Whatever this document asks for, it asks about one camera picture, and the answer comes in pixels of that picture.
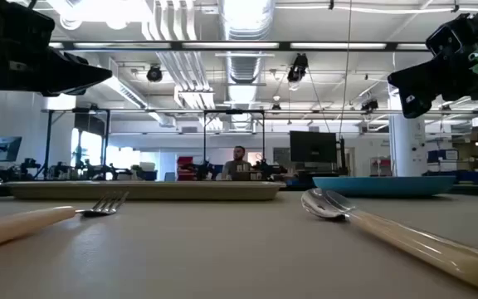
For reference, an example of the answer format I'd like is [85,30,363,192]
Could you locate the blue round plate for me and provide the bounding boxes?
[312,175,457,199]

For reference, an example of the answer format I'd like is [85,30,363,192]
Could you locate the fork with orange handle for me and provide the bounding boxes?
[0,190,130,253]

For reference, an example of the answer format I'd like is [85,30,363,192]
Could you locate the black computer monitor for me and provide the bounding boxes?
[289,130,339,164]

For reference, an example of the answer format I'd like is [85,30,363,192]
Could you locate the black overhead light bar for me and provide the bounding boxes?
[47,40,431,53]

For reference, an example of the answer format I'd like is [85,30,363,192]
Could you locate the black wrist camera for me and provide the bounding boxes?
[424,13,473,57]
[0,0,56,48]

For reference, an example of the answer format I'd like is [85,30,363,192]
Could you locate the grey-screen monitor on arm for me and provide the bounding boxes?
[0,135,23,164]

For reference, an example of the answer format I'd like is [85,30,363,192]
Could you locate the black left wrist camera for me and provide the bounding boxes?
[0,0,56,48]

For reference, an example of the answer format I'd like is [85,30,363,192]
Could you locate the beige plastic tray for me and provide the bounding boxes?
[4,180,287,202]

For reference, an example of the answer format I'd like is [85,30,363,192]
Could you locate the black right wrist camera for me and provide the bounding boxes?
[424,13,473,57]

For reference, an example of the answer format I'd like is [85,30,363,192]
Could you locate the spoon with beige handle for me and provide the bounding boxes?
[300,187,478,294]

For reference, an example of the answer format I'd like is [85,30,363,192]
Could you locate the red storage boxes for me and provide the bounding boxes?
[176,155,195,182]

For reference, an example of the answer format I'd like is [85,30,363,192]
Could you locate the white round column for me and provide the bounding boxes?
[388,85,427,179]

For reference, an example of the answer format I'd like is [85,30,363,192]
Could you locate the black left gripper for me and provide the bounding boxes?
[0,43,114,98]

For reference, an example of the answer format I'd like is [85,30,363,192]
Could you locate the blue storage box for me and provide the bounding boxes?
[427,149,460,164]

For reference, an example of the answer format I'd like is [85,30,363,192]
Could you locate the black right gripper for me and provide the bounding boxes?
[387,44,478,120]

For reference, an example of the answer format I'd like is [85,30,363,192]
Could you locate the person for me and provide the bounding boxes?
[221,145,254,182]

